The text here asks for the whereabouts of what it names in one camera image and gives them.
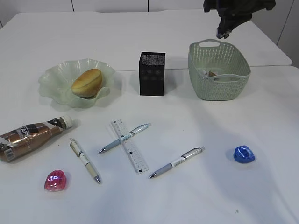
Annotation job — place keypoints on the green plastic woven basket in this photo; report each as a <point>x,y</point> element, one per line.
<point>226,61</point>

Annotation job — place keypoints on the brown coffee drink bottle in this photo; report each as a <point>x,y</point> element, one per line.
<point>28,138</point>

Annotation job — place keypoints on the small grey paper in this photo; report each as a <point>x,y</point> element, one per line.
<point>222,35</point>

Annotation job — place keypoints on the brown bread loaf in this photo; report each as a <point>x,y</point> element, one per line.
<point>87,84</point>

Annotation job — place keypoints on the beige grip ballpoint pen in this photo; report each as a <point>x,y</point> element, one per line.
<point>85,160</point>

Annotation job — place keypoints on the green wavy glass plate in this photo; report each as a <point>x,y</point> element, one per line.
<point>56,82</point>

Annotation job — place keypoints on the blue grip pen on ruler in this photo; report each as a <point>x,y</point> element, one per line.
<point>116,142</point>

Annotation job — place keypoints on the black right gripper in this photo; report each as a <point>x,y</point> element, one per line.
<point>234,13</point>

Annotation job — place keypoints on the black mesh pen holder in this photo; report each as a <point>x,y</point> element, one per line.
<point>151,73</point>

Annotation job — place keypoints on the grey grip ballpoint pen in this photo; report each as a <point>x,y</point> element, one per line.
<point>183,158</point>

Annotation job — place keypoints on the clear plastic ruler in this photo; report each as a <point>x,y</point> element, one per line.
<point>129,147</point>

